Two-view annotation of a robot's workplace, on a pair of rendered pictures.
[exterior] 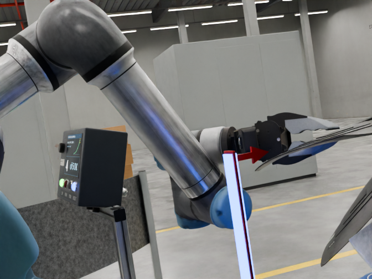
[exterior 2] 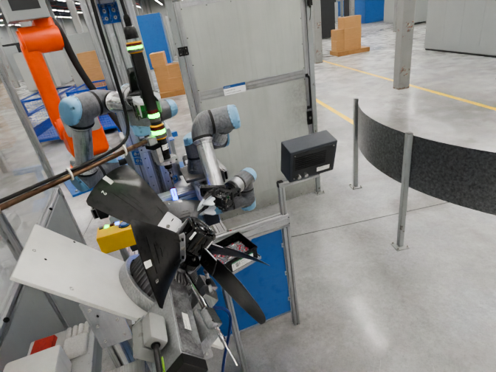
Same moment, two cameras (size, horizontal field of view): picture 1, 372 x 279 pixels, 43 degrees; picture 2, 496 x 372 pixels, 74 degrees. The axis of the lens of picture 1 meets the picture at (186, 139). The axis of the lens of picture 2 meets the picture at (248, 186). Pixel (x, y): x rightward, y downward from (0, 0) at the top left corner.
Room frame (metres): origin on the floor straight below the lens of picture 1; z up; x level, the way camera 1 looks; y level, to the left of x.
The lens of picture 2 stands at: (1.22, -1.33, 1.84)
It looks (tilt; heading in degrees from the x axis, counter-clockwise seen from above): 27 degrees down; 101
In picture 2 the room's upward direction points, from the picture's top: 9 degrees counter-clockwise
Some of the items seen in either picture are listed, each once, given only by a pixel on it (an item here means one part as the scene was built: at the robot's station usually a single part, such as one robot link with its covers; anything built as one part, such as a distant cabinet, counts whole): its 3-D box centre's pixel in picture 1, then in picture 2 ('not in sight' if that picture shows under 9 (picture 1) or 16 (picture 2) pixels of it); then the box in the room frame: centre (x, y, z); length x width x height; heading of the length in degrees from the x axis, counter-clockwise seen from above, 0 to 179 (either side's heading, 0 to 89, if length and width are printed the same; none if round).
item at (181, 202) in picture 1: (195, 200); (243, 198); (0.94, 0.00, 1.08); 0.11 x 0.08 x 0.11; 24
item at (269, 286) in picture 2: not in sight; (221, 296); (0.72, 0.00, 0.45); 0.82 x 0.02 x 0.66; 26
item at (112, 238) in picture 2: not in sight; (118, 236); (0.36, -0.17, 1.02); 0.16 x 0.10 x 0.11; 26
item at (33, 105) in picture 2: not in sight; (55, 114); (-4.03, 5.35, 0.49); 1.27 x 0.88 x 0.98; 105
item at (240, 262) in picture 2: not in sight; (229, 254); (0.85, -0.12, 0.85); 0.22 x 0.17 x 0.07; 40
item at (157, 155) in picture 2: not in sight; (160, 148); (0.78, -0.38, 1.50); 0.09 x 0.07 x 0.10; 61
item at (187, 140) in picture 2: not in sight; (195, 143); (0.61, 0.48, 1.20); 0.13 x 0.12 x 0.14; 24
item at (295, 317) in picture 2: not in sight; (291, 278); (1.11, 0.19, 0.39); 0.04 x 0.04 x 0.78; 26
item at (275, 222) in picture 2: not in sight; (209, 244); (0.72, 0.00, 0.82); 0.90 x 0.04 x 0.08; 26
